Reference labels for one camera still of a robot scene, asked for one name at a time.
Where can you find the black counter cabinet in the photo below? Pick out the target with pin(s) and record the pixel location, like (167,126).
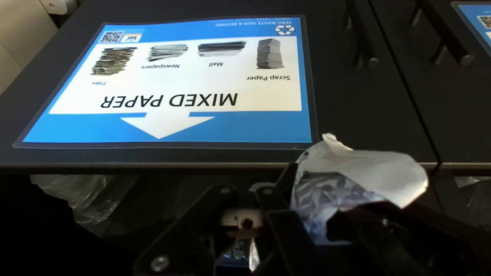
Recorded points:
(358,113)

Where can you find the white paper ball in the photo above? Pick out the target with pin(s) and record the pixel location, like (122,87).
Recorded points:
(369,174)

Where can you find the mixed paper sign up arrow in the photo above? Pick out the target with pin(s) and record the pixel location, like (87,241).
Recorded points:
(179,77)

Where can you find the black lined waste bin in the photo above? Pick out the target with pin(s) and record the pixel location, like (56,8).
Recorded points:
(82,200)
(474,202)

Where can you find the mixed paper sign down arrow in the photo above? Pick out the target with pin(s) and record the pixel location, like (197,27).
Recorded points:
(478,24)

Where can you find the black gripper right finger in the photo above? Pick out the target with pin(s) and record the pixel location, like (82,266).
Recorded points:
(409,246)

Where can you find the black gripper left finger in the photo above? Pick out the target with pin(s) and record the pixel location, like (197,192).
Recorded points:
(194,225)

